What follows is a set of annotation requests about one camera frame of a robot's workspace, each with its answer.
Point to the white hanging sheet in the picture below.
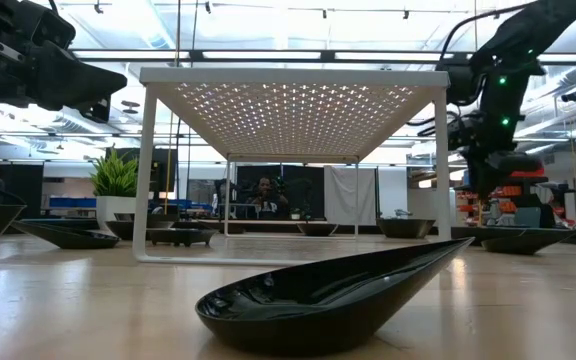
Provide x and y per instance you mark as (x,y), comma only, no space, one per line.
(350,195)

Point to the green plant in white pot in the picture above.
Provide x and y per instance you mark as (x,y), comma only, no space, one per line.
(115,175)

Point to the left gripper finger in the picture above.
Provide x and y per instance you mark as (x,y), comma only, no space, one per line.
(78,80)

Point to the black monitor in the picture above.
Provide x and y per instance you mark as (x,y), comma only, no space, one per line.
(160,170)

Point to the black ceiling camera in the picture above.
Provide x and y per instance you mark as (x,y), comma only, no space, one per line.
(573,95)

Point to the blue storage bins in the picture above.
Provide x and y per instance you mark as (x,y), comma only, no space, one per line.
(70,202)

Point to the black cup top centre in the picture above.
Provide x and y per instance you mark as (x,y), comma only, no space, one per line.
(317,230)

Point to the black partition panel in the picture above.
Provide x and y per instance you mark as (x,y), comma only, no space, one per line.
(303,185)

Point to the white perforated metal rack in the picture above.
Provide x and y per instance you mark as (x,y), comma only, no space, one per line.
(293,77)

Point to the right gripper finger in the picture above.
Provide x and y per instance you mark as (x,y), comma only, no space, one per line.
(483,185)

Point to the black teardrop mini plate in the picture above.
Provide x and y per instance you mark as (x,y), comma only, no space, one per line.
(523,244)
(68,240)
(318,320)

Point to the black small square mini plate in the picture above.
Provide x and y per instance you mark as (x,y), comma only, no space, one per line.
(183,236)

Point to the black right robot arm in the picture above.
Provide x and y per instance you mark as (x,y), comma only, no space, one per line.
(508,100)

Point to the shelf with orange bins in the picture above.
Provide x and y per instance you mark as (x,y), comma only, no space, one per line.
(509,191)

